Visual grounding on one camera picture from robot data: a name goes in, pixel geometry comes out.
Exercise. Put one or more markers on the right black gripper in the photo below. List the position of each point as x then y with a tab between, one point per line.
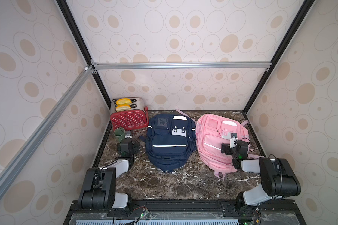
225	149

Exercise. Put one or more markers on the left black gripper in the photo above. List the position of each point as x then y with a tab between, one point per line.
135	146

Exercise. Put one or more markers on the pink backpack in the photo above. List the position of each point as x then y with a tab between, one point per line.
213	130

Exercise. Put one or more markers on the navy blue backpack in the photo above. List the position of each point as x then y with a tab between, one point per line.
170	141

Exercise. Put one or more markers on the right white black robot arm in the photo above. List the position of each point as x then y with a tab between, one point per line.
277	177

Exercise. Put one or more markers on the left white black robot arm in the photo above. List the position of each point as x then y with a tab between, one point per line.
99	187

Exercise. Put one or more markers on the green mug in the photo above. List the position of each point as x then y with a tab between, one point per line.
119	134

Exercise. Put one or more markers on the red dotted toaster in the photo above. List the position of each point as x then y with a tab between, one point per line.
135	118

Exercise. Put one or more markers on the yellow toast slice front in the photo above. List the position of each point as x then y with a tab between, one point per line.
122	107

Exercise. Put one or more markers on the yellow toast slice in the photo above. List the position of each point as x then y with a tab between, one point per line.
122	107
123	101

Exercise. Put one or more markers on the yellow toast slice rear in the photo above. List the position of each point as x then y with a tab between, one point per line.
123	101

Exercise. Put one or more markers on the left diagonal aluminium bar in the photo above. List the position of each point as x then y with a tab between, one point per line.
18	162

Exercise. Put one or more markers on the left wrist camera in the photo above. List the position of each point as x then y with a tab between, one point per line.
128	135

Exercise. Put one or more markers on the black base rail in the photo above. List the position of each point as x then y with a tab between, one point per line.
189	212

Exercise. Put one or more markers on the horizontal aluminium frame bar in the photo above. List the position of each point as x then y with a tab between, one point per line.
178	65

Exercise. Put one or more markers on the black left corner post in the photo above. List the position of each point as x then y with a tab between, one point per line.
69	18

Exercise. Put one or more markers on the black corner post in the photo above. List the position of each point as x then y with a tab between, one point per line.
293	28
69	18

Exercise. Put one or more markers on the black right corner post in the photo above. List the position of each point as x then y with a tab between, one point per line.
293	28

